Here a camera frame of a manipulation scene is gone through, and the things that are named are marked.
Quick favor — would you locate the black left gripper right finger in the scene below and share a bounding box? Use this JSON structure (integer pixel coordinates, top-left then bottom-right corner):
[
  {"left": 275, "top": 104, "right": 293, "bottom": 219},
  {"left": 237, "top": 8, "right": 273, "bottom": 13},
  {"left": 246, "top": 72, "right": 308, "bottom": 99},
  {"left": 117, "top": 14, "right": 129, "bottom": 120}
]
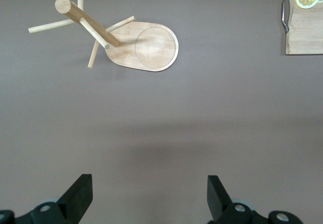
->
[{"left": 207, "top": 175, "right": 303, "bottom": 224}]

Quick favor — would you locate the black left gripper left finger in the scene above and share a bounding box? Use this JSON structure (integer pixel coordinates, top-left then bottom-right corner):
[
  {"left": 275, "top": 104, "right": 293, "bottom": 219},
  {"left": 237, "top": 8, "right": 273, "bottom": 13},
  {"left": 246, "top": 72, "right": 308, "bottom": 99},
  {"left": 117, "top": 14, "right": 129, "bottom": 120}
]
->
[{"left": 0, "top": 174, "right": 93, "bottom": 224}]

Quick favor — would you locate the wooden cup rack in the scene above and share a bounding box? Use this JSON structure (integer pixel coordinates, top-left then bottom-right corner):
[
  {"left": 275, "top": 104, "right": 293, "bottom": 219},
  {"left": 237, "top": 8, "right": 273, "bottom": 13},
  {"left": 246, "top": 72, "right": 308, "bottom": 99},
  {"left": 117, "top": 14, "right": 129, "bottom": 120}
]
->
[{"left": 28, "top": 0, "right": 179, "bottom": 73}]

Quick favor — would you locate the bamboo cutting board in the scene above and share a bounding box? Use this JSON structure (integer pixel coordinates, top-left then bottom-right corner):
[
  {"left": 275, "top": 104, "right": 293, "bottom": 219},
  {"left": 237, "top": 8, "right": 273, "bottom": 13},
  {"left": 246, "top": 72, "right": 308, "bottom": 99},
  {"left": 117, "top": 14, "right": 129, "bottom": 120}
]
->
[{"left": 285, "top": 0, "right": 323, "bottom": 56}]

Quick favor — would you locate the metal cutting board handle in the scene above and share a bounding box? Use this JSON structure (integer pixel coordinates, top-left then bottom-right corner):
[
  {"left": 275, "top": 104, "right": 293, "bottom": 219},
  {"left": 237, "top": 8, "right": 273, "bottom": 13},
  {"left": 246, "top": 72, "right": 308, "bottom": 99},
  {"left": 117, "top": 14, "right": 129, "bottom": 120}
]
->
[{"left": 281, "top": 0, "right": 292, "bottom": 34}]

